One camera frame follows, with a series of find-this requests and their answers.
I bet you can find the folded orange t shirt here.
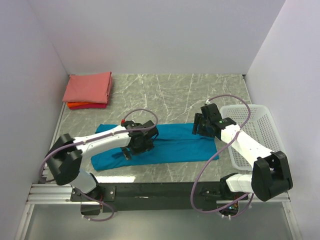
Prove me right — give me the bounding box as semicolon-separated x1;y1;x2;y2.
66;102;96;110

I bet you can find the teal blue t shirt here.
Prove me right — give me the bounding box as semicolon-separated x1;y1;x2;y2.
91;123;217;171

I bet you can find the white perforated plastic basket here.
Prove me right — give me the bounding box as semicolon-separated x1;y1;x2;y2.
220;104;286;171

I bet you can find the aluminium extrusion rail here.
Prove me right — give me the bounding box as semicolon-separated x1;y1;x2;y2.
26;181;76;204

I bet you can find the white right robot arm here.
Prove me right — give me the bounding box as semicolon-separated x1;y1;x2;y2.
192;103;293;202

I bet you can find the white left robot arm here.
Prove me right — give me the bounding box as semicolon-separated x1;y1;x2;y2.
45;120;159;201

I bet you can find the folded salmon pink t shirt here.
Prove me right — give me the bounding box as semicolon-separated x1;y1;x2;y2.
62;71;112;104

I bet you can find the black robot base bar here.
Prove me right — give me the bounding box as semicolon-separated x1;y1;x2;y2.
69;181;250;213

